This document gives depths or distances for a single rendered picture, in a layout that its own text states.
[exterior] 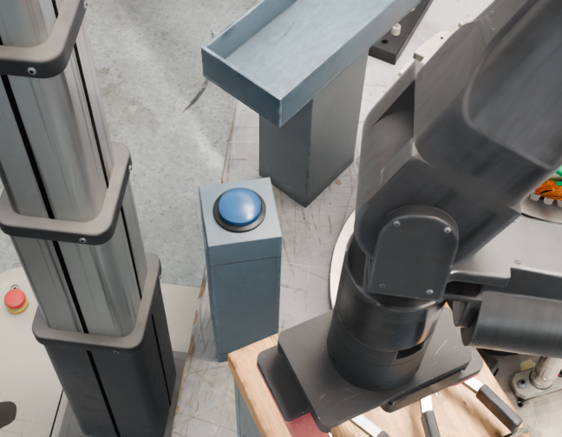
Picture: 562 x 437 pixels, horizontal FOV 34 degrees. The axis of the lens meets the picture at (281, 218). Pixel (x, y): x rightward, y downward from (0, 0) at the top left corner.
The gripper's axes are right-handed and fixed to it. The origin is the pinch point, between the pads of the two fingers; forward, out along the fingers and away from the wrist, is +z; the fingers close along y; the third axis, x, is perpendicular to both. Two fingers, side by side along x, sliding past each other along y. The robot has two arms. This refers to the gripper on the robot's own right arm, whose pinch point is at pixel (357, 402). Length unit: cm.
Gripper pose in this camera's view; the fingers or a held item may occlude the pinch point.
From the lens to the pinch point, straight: 64.4
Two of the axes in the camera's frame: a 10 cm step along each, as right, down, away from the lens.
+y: 9.0, -3.5, 2.7
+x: -4.4, -7.7, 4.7
